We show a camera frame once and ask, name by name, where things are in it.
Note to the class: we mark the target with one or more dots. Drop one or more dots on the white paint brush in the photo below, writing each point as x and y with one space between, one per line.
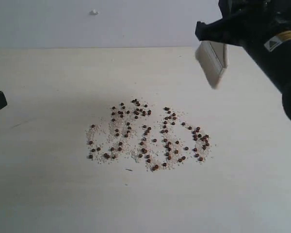
213 59

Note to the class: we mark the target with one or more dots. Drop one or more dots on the pile of rice and pellets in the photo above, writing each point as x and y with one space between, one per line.
160 138

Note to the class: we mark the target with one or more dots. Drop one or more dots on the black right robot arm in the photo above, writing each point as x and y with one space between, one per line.
275 63

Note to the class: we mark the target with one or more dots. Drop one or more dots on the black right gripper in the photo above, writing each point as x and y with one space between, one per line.
247 21

